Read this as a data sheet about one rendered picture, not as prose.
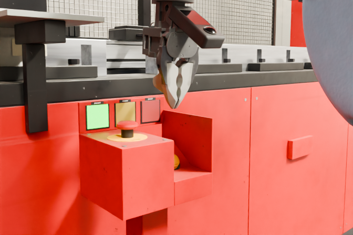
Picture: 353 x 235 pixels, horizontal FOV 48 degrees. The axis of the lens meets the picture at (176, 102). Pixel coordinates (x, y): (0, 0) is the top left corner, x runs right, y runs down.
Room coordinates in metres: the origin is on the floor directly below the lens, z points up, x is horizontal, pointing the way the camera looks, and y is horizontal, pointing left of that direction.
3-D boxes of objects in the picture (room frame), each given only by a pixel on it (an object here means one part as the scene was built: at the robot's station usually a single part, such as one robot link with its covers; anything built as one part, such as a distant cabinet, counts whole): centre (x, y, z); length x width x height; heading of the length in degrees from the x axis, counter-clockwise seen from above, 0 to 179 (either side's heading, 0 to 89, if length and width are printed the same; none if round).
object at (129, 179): (0.73, 0.06, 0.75); 0.20 x 0.16 x 0.18; 129
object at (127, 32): (1.37, 0.11, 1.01); 0.26 x 0.12 x 0.05; 42
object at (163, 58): (0.73, 0.02, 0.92); 0.05 x 0.02 x 0.09; 129
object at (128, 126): (0.70, 0.09, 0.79); 0.04 x 0.04 x 0.04
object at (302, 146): (1.47, -0.48, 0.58); 0.15 x 0.02 x 0.07; 132
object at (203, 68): (1.27, -0.10, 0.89); 0.30 x 0.05 x 0.03; 132
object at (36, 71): (0.76, 0.26, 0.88); 0.14 x 0.04 x 0.22; 42
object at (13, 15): (0.79, 0.29, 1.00); 0.26 x 0.18 x 0.01; 42
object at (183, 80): (0.77, 0.00, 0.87); 0.06 x 0.03 x 0.09; 39
